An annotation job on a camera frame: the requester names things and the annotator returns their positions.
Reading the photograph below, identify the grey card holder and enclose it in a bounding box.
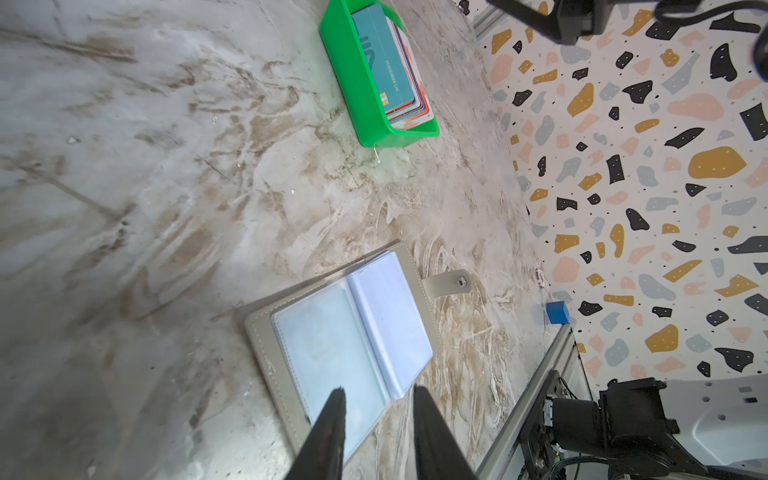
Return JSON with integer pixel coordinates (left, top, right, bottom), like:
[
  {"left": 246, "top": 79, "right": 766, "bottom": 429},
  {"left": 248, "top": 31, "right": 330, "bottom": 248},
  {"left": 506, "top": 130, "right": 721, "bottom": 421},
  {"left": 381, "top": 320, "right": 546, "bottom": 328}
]
[{"left": 244, "top": 242, "right": 473, "bottom": 459}]

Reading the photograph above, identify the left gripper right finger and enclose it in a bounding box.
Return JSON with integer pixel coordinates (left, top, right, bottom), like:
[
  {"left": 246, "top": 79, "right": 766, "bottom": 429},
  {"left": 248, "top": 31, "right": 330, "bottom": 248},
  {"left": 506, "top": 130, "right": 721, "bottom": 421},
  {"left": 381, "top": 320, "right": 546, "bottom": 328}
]
[{"left": 413, "top": 385, "right": 476, "bottom": 479}]

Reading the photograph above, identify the aluminium mounting rail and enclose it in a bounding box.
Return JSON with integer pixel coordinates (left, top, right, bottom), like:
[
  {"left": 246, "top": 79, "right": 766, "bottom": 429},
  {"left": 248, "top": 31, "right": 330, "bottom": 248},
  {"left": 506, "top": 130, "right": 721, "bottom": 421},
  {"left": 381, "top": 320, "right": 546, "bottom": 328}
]
[{"left": 476, "top": 325, "right": 595, "bottom": 479}]

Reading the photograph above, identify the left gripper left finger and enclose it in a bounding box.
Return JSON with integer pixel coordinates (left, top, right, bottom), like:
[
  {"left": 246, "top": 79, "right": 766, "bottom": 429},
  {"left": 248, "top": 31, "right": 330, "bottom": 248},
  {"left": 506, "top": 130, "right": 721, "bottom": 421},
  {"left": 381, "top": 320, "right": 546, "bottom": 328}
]
[{"left": 285, "top": 388, "right": 346, "bottom": 480}]

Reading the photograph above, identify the teal credit card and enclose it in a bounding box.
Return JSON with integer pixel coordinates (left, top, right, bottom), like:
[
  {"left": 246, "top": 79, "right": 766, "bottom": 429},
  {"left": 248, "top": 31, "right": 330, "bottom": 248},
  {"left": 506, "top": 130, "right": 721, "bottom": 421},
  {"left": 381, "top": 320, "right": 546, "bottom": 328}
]
[{"left": 271, "top": 279, "right": 390, "bottom": 461}]

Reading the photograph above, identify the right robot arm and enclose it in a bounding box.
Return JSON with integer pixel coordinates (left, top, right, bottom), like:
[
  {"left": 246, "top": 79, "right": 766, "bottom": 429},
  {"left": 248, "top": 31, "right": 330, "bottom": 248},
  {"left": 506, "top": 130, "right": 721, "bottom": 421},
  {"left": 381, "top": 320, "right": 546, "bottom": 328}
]
[{"left": 530, "top": 1, "right": 767, "bottom": 466}]

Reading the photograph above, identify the cards stack in tray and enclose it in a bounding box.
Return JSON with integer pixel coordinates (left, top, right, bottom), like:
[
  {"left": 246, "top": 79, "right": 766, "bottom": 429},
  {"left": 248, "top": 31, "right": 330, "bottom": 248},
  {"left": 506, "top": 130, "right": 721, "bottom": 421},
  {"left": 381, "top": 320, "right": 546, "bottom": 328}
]
[{"left": 351, "top": 3, "right": 434, "bottom": 130}]

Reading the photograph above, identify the blue tape piece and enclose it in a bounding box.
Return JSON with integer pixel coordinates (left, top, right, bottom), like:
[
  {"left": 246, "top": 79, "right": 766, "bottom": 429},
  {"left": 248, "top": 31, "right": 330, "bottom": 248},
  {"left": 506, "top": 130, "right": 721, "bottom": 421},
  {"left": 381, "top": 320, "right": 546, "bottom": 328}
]
[{"left": 545, "top": 301, "right": 571, "bottom": 325}]

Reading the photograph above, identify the green card tray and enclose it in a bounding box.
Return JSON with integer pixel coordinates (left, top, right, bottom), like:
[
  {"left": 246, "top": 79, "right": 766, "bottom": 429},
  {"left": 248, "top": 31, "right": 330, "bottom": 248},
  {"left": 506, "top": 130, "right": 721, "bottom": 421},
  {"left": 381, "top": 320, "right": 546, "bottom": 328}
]
[{"left": 319, "top": 0, "right": 441, "bottom": 149}]

